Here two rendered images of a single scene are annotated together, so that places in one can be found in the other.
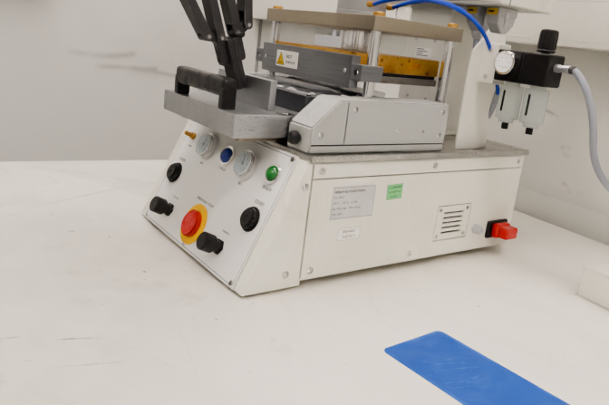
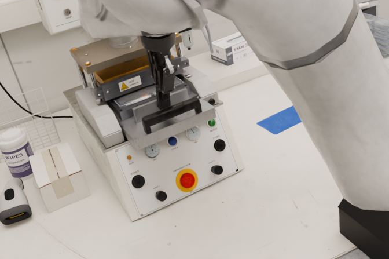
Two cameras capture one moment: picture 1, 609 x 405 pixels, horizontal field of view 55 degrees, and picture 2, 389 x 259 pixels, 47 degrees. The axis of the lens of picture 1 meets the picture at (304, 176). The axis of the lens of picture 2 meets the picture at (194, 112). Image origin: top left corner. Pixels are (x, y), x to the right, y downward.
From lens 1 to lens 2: 125 cm
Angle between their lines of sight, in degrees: 71
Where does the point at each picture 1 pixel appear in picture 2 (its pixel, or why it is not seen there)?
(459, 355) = (272, 120)
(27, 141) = not seen: outside the picture
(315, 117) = (210, 87)
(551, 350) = (261, 103)
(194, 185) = (163, 170)
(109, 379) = (319, 189)
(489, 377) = (285, 115)
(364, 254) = not seen: hidden behind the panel
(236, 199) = (202, 148)
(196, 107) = (177, 126)
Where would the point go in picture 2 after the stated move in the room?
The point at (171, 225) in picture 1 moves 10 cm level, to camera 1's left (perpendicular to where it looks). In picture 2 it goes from (171, 196) to (162, 224)
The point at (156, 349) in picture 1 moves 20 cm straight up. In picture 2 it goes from (295, 183) to (289, 116)
